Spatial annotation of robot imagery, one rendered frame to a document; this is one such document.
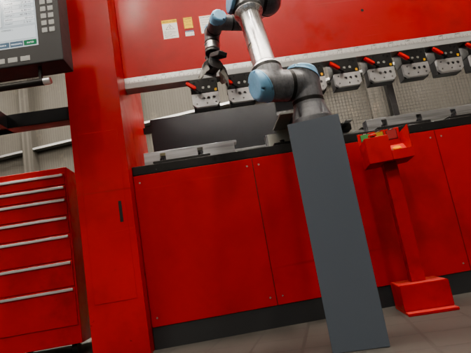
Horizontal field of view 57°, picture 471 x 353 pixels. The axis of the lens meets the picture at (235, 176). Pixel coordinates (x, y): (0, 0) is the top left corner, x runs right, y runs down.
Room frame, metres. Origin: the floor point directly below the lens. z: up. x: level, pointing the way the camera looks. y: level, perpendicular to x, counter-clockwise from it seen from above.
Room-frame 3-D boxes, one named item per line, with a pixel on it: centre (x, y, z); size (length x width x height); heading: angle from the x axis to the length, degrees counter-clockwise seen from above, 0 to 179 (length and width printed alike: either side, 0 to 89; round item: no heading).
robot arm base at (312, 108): (1.54, -0.31, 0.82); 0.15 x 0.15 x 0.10
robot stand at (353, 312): (1.54, -0.31, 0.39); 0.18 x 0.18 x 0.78; 80
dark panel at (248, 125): (2.79, -0.06, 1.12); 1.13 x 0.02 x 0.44; 94
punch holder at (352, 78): (2.33, -0.71, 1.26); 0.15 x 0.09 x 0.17; 94
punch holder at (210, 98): (2.27, 0.09, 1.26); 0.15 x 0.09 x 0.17; 94
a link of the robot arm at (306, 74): (1.54, -0.31, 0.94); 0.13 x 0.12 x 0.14; 109
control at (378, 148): (1.99, -0.72, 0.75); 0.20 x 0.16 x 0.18; 83
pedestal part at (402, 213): (1.99, -0.72, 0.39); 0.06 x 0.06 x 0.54; 83
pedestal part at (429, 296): (1.96, -0.71, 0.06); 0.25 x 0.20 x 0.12; 173
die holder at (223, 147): (2.26, 0.21, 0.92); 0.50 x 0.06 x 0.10; 94
